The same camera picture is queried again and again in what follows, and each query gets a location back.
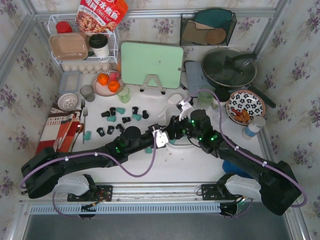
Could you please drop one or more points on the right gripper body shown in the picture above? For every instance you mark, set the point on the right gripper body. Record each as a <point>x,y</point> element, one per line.
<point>180,124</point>

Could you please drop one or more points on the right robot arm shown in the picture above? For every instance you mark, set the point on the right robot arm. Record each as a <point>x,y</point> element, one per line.
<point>279,186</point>

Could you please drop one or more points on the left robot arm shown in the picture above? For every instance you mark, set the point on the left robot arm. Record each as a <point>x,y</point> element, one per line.
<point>42,172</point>

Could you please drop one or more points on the white storage basket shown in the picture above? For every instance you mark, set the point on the white storage basket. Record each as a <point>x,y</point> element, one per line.
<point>182,143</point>

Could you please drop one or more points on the white bottle blue label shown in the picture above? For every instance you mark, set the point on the white bottle blue label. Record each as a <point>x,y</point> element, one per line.
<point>253,127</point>

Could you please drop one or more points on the grey glass cup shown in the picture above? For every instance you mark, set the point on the grey glass cup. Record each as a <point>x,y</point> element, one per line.
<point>88,93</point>

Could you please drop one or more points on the egg carton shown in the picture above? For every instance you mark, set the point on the egg carton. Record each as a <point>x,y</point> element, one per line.
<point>87,68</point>

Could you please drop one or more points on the orange tangerine right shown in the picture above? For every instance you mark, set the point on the orange tangerine right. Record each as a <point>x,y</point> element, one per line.
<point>113,86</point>

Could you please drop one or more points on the plate with fruit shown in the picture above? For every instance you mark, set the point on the plate with fruit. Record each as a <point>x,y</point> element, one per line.
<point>103,90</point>

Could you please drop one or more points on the blue cloth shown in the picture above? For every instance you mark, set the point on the blue cloth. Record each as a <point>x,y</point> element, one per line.
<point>230,168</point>

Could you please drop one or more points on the green plastic tumbler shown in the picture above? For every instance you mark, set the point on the green plastic tumbler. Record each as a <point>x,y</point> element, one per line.
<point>204,99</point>

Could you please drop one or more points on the small green glass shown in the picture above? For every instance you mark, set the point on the small green glass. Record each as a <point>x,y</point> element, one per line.
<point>124,94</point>

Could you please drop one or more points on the orange toy food piece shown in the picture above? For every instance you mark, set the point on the orange toy food piece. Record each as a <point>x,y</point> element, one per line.
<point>246,115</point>

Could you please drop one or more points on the orange tangerine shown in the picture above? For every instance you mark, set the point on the orange tangerine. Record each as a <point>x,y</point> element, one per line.
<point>113,86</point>
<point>103,79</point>

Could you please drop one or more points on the floral patterned plate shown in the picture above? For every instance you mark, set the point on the floral patterned plate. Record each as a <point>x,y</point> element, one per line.
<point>245,99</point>

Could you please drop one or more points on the grey blue board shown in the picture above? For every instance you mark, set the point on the grey blue board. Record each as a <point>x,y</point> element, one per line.
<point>195,76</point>

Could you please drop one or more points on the green cutting board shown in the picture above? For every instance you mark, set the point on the green cutting board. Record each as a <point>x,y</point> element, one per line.
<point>140,60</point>

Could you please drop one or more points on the white plastic scoop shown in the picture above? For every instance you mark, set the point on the white plastic scoop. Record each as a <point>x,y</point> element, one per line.
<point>172,101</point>

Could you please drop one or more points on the black frying pan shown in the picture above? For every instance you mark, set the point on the black frying pan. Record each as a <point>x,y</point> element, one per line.
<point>232,69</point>

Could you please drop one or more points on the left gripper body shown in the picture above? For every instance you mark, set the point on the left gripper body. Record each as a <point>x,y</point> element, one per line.
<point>155,130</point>

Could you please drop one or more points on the black mesh organizer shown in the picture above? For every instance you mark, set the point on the black mesh organizer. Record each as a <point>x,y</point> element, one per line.
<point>193,30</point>

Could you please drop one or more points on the white round strainer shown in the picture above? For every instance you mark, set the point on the white round strainer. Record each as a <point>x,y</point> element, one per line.
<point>67,102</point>

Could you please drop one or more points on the round cork coaster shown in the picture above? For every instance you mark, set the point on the round cork coaster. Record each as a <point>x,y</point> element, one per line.
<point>216,36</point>

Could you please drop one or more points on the white cup black lid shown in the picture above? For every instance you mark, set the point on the white cup black lid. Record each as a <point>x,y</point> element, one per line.
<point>223,97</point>

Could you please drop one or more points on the red toy sausage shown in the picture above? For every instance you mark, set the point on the red toy sausage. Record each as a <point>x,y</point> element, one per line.
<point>238,113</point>

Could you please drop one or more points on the black coffee capsule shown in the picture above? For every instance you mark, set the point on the black coffee capsule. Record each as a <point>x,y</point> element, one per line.
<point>135,110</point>
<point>105,114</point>
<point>100,131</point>
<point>120,128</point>
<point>126,120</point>
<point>110,129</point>
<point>145,114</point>
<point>113,111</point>

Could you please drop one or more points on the orange tangerine left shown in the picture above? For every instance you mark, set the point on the orange tangerine left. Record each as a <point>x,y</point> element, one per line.
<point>103,79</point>

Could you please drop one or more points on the copper spoon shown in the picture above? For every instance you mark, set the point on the copper spoon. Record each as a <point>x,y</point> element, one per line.
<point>80,128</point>

